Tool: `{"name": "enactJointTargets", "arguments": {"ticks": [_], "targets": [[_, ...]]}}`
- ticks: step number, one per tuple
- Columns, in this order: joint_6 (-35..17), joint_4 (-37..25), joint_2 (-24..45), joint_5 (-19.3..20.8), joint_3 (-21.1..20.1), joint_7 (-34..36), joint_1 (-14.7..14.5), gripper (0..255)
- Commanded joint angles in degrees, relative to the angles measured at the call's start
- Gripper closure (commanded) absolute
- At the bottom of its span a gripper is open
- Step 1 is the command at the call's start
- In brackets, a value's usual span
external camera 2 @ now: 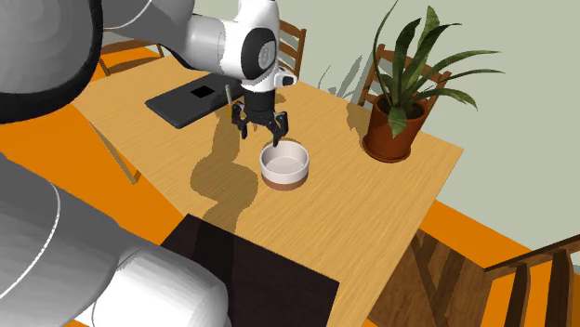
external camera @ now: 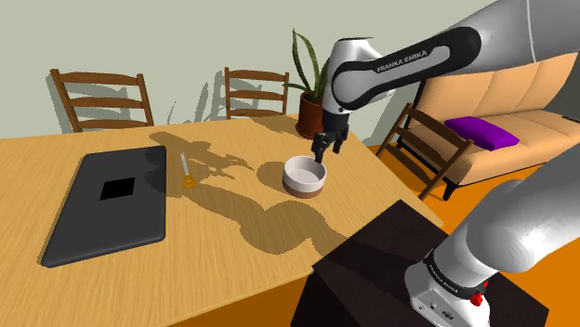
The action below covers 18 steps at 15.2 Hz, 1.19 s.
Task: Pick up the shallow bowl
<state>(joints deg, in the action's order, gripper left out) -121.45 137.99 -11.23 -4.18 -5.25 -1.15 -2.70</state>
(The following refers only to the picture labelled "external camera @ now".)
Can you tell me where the white bowl with brown base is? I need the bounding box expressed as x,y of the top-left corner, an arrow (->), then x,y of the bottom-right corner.
282,155 -> 328,200

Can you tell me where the potted plant in brown pot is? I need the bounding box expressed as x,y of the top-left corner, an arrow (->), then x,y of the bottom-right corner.
283,28 -> 332,139

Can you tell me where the brown wooden ladder-back chair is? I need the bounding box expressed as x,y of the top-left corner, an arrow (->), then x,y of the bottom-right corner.
223,66 -> 290,121
49,68 -> 155,134
375,102 -> 474,202

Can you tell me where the dark robot stand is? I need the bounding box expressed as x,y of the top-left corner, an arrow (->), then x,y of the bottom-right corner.
290,199 -> 550,327

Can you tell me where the white candle in gold holder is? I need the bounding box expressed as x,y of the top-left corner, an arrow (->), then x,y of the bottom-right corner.
179,151 -> 199,190

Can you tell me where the purple cushion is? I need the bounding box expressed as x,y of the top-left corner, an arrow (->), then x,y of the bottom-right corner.
443,116 -> 521,152

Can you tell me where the wooden dining table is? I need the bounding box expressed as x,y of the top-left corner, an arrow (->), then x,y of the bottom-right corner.
0,113 -> 445,327

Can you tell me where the beige sofa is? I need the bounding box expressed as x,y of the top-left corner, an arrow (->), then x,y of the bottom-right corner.
396,51 -> 580,203

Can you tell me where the dark grey closed laptop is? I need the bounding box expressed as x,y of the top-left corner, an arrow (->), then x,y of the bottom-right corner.
40,145 -> 168,268

